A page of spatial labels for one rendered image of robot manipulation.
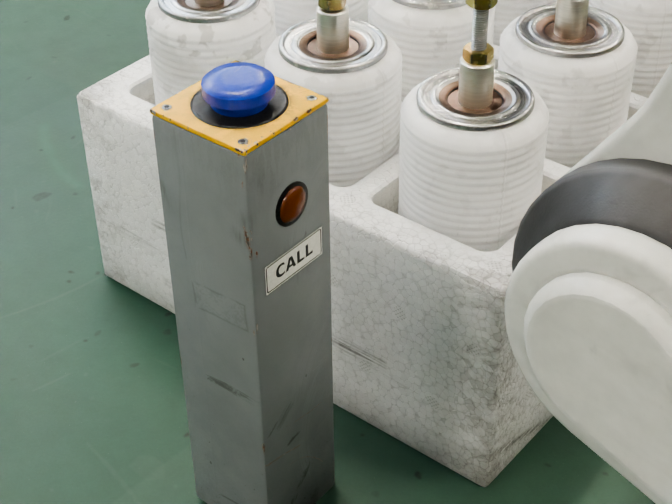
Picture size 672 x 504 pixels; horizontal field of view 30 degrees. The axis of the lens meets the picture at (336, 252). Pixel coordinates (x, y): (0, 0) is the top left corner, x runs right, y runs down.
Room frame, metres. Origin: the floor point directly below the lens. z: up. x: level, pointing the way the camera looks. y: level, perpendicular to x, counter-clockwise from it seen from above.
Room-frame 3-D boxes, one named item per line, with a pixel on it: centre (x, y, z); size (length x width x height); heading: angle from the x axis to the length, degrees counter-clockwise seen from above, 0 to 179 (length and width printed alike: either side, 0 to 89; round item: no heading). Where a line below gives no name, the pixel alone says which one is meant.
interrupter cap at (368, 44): (0.77, 0.00, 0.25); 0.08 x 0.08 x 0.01
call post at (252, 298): (0.59, 0.05, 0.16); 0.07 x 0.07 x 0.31; 50
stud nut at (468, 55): (0.70, -0.09, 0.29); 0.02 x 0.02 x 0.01; 57
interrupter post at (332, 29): (0.77, 0.00, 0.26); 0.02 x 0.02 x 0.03
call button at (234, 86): (0.59, 0.05, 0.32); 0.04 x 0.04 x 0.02
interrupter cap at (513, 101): (0.70, -0.09, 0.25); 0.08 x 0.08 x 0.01
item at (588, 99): (0.79, -0.17, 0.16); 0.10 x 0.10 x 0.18
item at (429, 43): (0.87, -0.08, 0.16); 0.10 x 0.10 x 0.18
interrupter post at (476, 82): (0.70, -0.09, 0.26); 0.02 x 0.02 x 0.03
